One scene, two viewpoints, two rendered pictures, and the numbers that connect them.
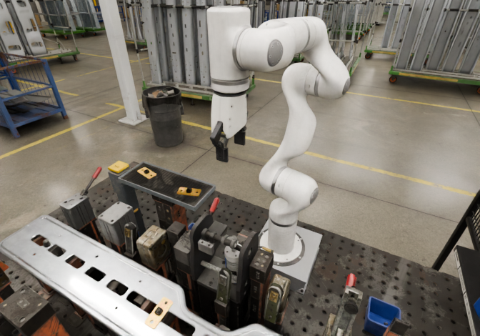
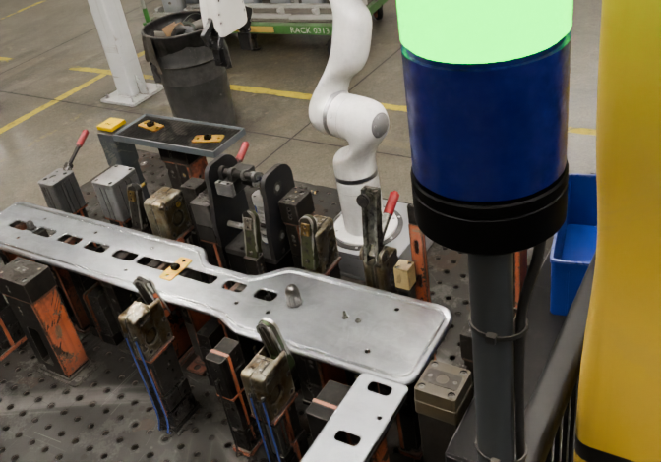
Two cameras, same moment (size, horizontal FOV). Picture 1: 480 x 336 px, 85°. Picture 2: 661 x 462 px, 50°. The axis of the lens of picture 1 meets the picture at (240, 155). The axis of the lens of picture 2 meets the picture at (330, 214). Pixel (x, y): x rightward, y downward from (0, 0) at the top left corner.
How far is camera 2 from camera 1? 100 cm
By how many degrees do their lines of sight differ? 8
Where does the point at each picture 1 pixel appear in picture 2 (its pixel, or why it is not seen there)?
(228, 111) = (215, 5)
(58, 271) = (52, 248)
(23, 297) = (19, 265)
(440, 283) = not seen: hidden behind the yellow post
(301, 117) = (343, 14)
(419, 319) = not seen: hidden behind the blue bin
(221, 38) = not seen: outside the picture
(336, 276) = (455, 265)
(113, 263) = (118, 236)
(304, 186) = (361, 110)
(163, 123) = (190, 89)
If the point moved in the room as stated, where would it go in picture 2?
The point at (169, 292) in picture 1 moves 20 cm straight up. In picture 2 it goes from (188, 254) to (166, 184)
